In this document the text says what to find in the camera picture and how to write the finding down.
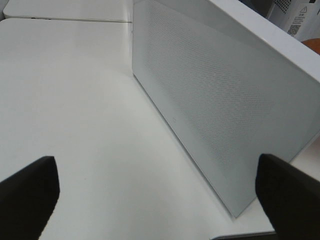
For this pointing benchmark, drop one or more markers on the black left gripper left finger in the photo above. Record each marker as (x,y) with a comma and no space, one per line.
(28,199)

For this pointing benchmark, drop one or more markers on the white microwave oven body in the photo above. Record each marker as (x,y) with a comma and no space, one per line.
(298,18)

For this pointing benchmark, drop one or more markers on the white microwave door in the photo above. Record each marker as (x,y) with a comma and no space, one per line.
(230,85)

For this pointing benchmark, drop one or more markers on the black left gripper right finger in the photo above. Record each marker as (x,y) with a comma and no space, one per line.
(289,197)

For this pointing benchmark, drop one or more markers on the white adjacent table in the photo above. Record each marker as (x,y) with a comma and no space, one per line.
(119,11)

